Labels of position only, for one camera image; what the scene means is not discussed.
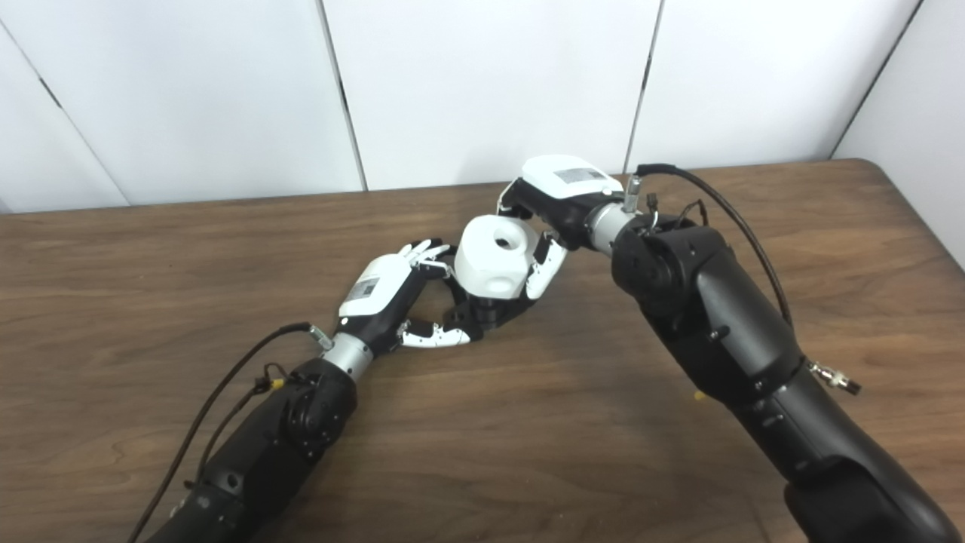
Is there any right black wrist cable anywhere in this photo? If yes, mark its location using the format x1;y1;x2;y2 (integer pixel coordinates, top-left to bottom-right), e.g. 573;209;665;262
623;163;862;396

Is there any black flanged holder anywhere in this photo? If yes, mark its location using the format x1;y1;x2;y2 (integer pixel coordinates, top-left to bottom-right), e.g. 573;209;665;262
443;278;532;344

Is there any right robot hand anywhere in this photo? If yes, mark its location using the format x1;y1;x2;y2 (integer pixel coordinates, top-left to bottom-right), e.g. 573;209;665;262
496;155;634;301

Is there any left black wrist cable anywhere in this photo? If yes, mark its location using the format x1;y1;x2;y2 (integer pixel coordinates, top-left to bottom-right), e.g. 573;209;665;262
124;323;335;543

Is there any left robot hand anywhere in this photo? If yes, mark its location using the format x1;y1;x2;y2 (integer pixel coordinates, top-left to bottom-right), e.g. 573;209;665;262
335;238;472;357

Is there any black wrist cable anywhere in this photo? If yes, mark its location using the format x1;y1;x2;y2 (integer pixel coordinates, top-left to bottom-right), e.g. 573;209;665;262
124;323;335;543
623;163;862;396

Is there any round white piece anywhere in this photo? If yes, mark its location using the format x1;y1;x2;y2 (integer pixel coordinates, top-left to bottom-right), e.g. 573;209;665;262
454;214;541;299

